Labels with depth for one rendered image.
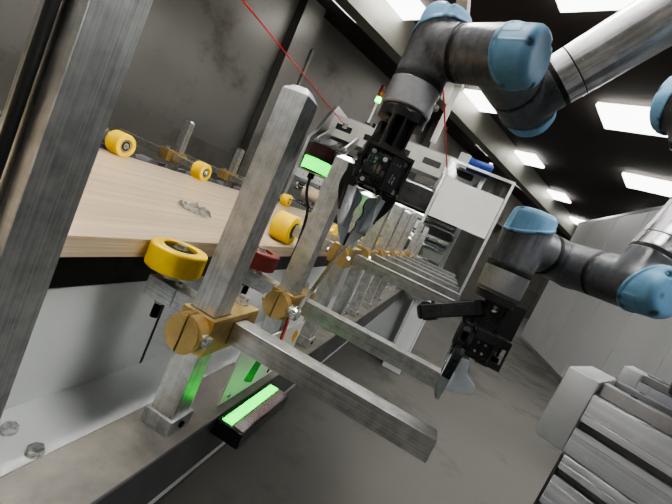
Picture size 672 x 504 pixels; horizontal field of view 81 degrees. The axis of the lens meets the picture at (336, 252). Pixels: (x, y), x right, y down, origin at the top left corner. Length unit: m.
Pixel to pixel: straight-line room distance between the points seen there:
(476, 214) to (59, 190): 3.06
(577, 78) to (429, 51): 0.21
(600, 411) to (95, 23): 0.56
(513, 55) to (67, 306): 0.66
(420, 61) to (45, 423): 0.71
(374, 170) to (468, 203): 2.69
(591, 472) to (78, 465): 0.54
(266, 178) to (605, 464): 0.48
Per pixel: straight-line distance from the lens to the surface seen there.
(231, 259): 0.49
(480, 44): 0.57
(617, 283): 0.69
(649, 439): 0.54
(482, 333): 0.70
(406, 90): 0.59
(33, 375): 0.71
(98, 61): 0.28
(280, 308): 0.71
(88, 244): 0.55
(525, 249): 0.70
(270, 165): 0.48
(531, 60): 0.56
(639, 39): 0.68
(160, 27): 5.30
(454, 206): 3.22
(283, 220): 1.03
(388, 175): 0.55
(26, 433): 0.69
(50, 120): 0.27
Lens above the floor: 1.05
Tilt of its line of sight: 6 degrees down
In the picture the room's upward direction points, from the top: 24 degrees clockwise
